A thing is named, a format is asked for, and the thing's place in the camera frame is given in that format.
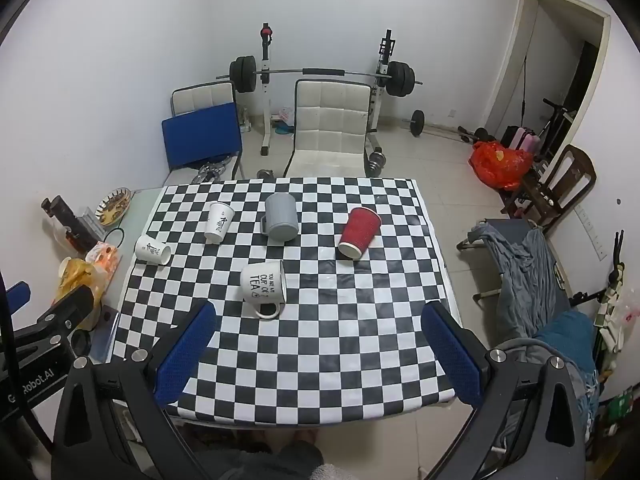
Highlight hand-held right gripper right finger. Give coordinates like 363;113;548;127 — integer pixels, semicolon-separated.
421;301;588;480

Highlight teal cloth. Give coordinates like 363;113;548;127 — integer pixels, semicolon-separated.
530;310;599;411

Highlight white paper cup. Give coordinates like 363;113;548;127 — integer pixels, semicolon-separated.
134;234;172;266
204;201;236;245

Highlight white power strip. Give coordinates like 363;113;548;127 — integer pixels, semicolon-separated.
575;204;607;261

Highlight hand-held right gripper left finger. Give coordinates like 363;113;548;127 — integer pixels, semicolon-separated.
51;300;217;480

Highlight person's grey clothing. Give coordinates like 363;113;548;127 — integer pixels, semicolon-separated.
192;437;361;480

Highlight dark brown device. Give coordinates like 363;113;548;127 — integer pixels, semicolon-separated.
41;195;106;253

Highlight short barbell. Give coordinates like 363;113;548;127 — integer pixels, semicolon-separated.
401;109;461;138

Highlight blue board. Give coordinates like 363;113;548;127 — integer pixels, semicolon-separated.
161;102;244;172

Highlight long barbell with black plates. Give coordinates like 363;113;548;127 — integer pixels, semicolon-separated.
216;55;426;98

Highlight red plastic bag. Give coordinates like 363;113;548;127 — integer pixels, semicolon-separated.
468;141;535;192

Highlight yellow plastic bag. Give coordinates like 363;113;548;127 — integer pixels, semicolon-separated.
54;256;101;331

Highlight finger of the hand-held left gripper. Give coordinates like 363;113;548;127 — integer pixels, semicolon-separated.
12;286;97;346
0;282;31;321

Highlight grey mug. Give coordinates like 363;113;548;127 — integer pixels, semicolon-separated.
259;192;300;243

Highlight black dumbbells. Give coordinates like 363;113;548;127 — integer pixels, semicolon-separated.
457;126;496;143

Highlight black white checkered tablecloth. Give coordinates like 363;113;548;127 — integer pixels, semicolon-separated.
107;176;458;423

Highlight door frame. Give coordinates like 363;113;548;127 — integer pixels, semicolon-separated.
485;0;612;161

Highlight dark wooden chair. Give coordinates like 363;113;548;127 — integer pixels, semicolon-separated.
500;144;597;233

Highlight white padded chair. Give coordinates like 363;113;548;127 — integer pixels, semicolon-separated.
283;78;373;178
170;81;246;186

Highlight folding cot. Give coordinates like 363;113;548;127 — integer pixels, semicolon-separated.
456;218;576;341

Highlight pink bag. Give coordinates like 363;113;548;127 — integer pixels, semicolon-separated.
500;125;542;153

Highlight patterned plate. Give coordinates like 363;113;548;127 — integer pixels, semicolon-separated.
96;187;132;226

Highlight orange snack packet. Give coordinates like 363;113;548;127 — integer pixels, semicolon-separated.
85;241;122;286

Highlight white printed ceramic mug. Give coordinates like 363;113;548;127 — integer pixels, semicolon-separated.
240;260;287;320

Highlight red paper cup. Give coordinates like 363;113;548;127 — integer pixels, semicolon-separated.
337;206;382;261

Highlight white barbell rack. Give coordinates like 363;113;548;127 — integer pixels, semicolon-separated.
255;22;398;158

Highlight grey cloth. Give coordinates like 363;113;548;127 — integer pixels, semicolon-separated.
470;222;571;341

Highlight grey tablet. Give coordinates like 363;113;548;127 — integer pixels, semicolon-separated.
90;310;121;363

